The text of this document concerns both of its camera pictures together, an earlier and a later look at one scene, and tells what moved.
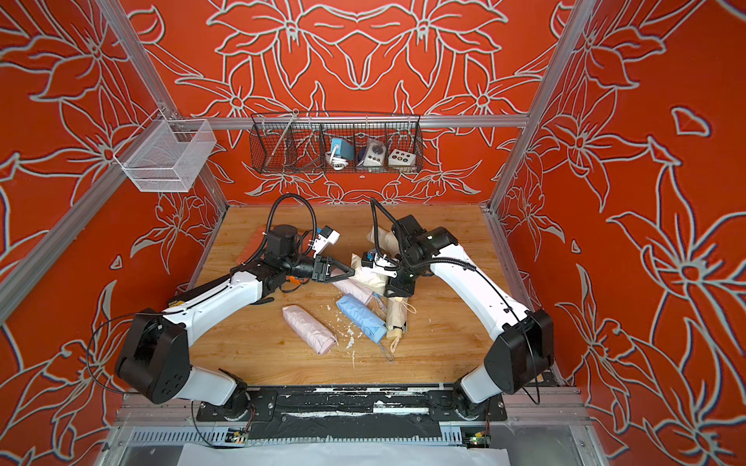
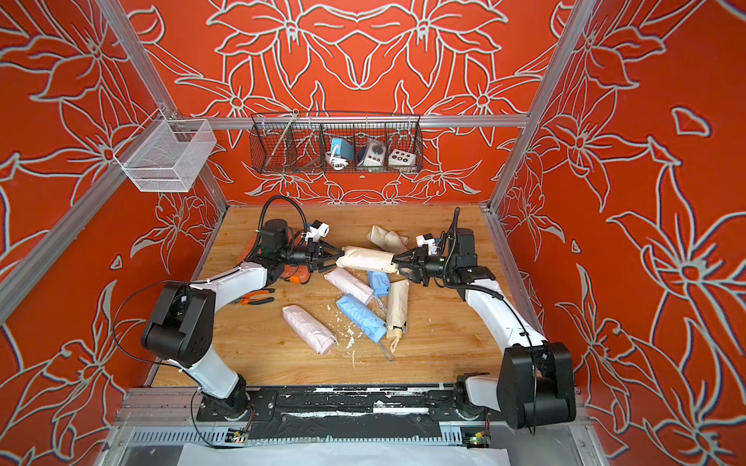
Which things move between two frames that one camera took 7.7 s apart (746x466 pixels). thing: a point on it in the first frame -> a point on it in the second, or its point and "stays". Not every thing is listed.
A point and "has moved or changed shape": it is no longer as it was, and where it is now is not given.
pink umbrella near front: x=320 y=338 stays
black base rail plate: x=351 y=404 stays
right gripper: x=397 y=289 -> x=421 y=265
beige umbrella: x=387 y=240 stays
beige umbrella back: x=374 y=280 has moved or changed shape
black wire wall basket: x=300 y=143 stays
